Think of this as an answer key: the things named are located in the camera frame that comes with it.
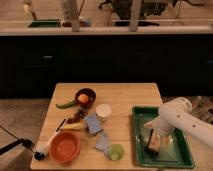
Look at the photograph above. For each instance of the orange bowl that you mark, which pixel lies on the orange bowl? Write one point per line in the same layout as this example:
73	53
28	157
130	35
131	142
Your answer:
65	147

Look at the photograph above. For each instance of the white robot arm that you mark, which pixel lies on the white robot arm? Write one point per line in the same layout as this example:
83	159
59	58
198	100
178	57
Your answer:
176	114

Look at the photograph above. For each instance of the green chili pepper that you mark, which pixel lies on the green chili pepper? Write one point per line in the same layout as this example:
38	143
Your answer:
66	105

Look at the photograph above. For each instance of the green plastic tray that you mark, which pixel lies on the green plastic tray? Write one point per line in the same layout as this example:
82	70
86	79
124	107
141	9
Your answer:
175	154

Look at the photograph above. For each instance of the yellow corn cob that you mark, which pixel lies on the yellow corn cob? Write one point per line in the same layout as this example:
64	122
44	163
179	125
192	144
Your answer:
75	126

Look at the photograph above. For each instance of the whiteboard eraser block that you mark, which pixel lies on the whiteboard eraser block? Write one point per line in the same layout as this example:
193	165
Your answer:
153	144

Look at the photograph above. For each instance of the white dish brush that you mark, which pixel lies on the white dish brush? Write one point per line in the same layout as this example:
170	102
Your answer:
42	151

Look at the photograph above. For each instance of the orange fruit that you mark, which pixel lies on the orange fruit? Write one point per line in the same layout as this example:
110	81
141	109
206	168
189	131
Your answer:
83	98

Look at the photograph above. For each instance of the blue sponge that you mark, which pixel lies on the blue sponge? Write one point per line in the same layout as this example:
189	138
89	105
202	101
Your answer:
93	123

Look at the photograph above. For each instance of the white cup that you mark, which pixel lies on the white cup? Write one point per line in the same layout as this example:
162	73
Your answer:
103	111

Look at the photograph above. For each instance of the dark brown bowl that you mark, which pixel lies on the dark brown bowl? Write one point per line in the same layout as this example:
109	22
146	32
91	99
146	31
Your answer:
90	93

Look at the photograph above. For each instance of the light blue cloth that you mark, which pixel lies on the light blue cloth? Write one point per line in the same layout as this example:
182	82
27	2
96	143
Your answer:
103	142

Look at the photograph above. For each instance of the green cup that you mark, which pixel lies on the green cup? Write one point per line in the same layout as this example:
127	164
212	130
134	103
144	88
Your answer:
116	152

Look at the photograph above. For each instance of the dark cabinet counter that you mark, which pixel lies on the dark cabinet counter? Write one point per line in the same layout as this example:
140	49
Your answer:
33	61

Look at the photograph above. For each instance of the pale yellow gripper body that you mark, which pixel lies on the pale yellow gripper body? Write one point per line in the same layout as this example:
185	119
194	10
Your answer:
161	128

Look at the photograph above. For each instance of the red grape bunch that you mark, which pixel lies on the red grape bunch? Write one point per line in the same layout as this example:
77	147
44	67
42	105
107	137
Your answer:
81	113

